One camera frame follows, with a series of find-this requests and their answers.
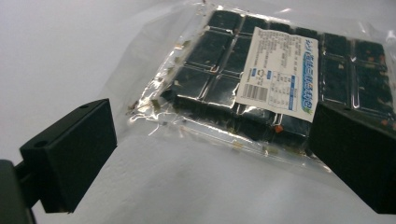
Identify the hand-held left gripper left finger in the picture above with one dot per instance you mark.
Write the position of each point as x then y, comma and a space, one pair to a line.
70, 155

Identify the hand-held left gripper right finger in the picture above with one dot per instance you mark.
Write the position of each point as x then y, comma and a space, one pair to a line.
355, 155

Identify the clear bag of seaweed blocks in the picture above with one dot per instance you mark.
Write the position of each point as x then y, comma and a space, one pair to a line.
214, 71

